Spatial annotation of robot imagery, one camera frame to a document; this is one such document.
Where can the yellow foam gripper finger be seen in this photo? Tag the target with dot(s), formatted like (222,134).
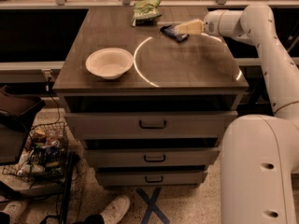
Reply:
(193,27)

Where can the dark blue rxbar wrapper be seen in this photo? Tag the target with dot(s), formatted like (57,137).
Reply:
(169,31)

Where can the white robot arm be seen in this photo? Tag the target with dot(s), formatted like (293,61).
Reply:
(260,149)

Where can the white paper bowl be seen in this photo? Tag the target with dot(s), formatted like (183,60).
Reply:
(109,63)

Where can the green snack bag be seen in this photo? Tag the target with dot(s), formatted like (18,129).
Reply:
(145,11)

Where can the grey drawer cabinet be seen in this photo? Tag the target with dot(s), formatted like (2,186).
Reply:
(199,74)

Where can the top grey drawer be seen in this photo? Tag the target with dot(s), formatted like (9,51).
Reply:
(149,125)

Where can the grey drawer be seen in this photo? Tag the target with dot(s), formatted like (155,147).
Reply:
(149,125)
(150,157)
(162,178)

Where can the middle grey drawer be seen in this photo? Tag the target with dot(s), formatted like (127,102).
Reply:
(150,157)

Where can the bottom grey drawer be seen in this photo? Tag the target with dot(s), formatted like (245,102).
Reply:
(162,178)

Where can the black metal stand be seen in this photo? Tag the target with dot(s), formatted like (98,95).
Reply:
(62,215)

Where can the blue tape cross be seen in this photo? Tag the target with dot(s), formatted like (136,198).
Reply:
(152,207)

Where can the white right shoe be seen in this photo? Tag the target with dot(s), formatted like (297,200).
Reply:
(116,210)

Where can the white shoe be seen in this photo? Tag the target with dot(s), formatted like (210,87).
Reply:
(116,210)
(12,213)

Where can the dark brown bin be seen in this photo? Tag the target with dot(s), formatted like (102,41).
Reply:
(17,115)

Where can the white left shoe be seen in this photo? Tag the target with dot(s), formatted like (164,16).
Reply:
(12,213)

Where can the wire basket with groceries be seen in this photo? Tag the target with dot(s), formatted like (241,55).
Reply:
(44,155)

